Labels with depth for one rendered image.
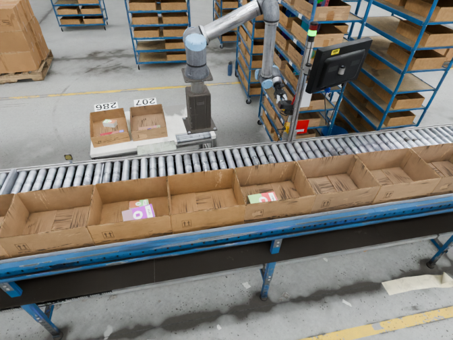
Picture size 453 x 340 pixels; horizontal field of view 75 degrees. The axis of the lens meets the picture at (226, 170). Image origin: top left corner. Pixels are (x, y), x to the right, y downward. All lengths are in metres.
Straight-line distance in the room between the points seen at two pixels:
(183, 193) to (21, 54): 4.41
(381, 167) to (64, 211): 2.01
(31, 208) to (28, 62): 4.06
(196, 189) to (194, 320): 1.00
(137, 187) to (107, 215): 0.22
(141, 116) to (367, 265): 2.33
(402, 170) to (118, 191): 1.84
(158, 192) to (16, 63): 4.40
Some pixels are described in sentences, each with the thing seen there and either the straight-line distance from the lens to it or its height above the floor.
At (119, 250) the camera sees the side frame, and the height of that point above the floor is 0.91.
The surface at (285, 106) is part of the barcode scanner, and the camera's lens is 2.33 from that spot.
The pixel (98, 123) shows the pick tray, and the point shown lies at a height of 0.76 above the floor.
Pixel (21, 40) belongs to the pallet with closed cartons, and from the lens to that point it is 5.70.
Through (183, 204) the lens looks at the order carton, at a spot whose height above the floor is 0.89.
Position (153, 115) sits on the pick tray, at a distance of 2.80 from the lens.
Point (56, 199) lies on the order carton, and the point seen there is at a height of 0.97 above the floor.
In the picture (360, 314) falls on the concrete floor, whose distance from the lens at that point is 2.59.
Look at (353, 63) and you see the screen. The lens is 2.30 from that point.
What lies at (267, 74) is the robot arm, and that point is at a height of 1.17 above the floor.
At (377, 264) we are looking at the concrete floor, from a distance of 2.87.
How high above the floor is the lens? 2.20
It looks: 42 degrees down
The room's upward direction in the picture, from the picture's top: 2 degrees clockwise
